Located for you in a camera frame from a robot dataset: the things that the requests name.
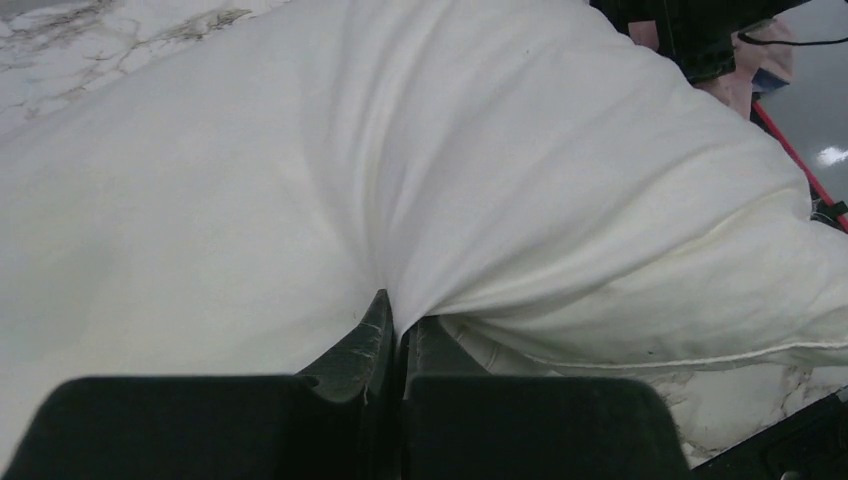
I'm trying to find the pink framed whiteboard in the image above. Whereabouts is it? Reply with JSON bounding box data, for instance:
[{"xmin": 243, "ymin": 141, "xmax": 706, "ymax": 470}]
[{"xmin": 753, "ymin": 1, "xmax": 847, "ymax": 232}]

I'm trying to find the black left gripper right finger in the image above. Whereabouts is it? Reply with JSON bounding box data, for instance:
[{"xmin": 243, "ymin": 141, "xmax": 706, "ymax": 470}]
[{"xmin": 400, "ymin": 317, "xmax": 691, "ymax": 480}]

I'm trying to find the white pillow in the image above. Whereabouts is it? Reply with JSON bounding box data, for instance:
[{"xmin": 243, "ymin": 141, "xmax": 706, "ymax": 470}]
[{"xmin": 1, "ymin": 1, "xmax": 847, "ymax": 459}]

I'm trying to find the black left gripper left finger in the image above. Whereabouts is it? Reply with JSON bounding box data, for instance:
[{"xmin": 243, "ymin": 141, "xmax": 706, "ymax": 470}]
[{"xmin": 5, "ymin": 291, "xmax": 397, "ymax": 479}]

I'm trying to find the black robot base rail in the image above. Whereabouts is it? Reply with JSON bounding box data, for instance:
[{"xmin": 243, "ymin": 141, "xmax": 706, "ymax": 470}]
[{"xmin": 693, "ymin": 388, "xmax": 847, "ymax": 480}]

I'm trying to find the Elsa print pink-lined pillowcase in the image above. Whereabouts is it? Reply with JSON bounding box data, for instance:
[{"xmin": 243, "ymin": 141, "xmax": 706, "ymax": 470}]
[{"xmin": 627, "ymin": 17, "xmax": 795, "ymax": 117}]

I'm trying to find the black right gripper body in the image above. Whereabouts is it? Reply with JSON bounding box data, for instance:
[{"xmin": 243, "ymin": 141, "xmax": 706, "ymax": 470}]
[{"xmin": 590, "ymin": 0, "xmax": 805, "ymax": 83}]

